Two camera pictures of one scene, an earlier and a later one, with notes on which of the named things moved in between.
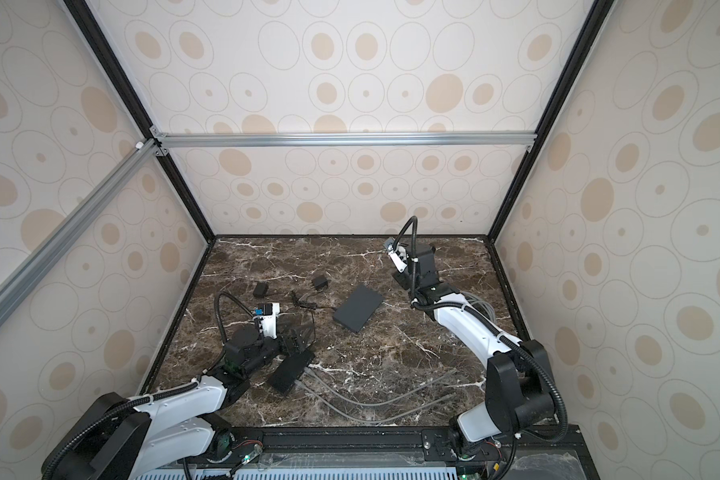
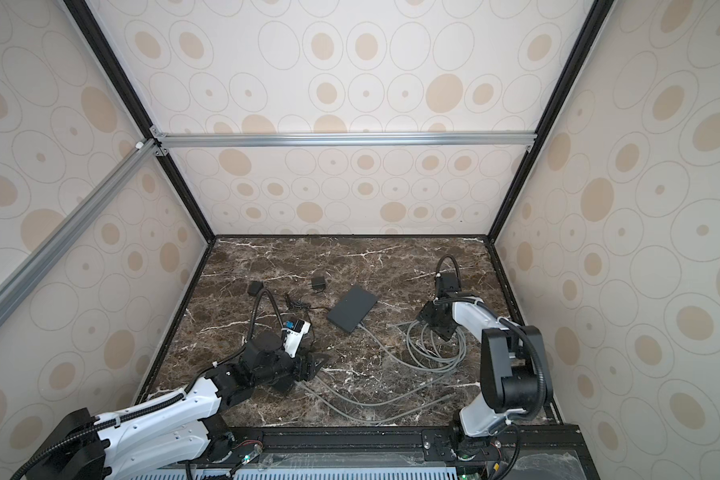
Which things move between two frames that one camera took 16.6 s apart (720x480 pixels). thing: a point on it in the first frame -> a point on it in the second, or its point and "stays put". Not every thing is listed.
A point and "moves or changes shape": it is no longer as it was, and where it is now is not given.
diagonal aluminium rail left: (2, 302) stays put
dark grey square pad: (358, 308) stays put
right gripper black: (401, 279) -> (428, 312)
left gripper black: (296, 346) -> (308, 372)
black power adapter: (320, 282) stays put
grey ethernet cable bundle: (485, 307) moves or changes shape
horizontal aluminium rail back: (290, 140) stays put
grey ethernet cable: (365, 418) stays put
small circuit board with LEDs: (257, 451) stays put
